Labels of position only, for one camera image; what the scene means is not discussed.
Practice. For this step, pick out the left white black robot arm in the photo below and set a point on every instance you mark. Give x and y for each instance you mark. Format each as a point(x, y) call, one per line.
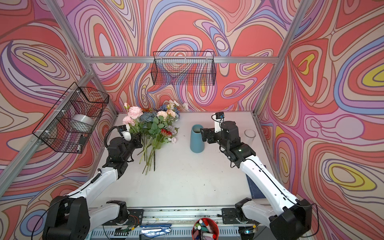
point(71, 217)

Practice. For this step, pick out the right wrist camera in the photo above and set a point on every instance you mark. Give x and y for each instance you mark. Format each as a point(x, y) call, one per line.
point(219, 118)

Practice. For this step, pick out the peach carnation stem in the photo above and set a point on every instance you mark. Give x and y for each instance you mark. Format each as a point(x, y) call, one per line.
point(167, 114)

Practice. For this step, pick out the clear glass vase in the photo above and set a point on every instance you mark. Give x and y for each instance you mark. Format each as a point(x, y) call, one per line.
point(249, 136)

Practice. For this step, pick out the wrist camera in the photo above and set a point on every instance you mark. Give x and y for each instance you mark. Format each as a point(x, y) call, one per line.
point(219, 118)
point(125, 132)

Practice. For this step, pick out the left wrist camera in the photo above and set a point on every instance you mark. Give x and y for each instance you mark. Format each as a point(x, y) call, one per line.
point(125, 132)

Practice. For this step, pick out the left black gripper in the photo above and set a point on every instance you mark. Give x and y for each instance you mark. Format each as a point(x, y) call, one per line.
point(137, 141)

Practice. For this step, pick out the red flower stem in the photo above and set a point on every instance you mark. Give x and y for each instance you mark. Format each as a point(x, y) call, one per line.
point(160, 139)

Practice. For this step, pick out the red pen cup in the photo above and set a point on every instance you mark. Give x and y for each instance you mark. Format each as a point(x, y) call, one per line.
point(205, 229)

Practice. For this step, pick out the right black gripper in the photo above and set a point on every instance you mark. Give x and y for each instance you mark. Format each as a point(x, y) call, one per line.
point(205, 135)

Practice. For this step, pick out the wire basket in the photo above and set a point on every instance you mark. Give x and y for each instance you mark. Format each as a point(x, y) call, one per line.
point(56, 132)
point(184, 68)

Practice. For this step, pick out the blue hydrangea bunch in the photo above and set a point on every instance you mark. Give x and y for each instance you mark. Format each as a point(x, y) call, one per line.
point(150, 114)

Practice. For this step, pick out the back wire basket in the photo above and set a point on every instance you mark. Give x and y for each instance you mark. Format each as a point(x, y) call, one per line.
point(184, 68)

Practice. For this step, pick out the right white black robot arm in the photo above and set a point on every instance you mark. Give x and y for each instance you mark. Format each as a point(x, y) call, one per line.
point(287, 217)

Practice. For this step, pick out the pink rose stem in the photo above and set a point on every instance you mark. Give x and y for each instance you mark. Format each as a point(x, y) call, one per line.
point(133, 118)

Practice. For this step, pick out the silver tape roll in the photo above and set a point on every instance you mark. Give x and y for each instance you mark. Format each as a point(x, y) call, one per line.
point(81, 123)

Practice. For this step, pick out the teal ceramic vase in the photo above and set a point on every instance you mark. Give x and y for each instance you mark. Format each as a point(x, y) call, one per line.
point(196, 142)

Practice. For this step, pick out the left wire basket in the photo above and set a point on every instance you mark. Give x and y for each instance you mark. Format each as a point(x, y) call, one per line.
point(56, 132)

